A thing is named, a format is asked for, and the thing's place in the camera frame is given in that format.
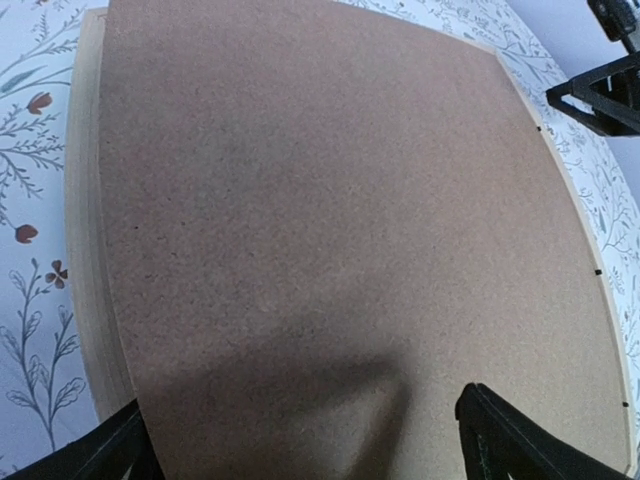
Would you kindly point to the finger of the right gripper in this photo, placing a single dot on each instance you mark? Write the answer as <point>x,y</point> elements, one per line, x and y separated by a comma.
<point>604,99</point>

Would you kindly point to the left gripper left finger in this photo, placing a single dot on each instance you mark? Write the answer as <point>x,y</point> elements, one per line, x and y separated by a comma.
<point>119,448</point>

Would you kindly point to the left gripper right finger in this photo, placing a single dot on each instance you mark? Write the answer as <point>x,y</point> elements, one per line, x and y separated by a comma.
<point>500,442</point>

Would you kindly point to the wooden picture frame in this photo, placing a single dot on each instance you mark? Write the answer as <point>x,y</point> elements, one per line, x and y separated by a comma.
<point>85,225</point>

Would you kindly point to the brown backing board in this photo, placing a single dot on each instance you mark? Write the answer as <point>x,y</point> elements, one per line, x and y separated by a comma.
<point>340,240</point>

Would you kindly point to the floral tablecloth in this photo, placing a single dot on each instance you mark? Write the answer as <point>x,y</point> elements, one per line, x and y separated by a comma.
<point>45,399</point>

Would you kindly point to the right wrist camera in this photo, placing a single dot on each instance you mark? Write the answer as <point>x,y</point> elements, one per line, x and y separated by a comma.
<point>619,20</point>

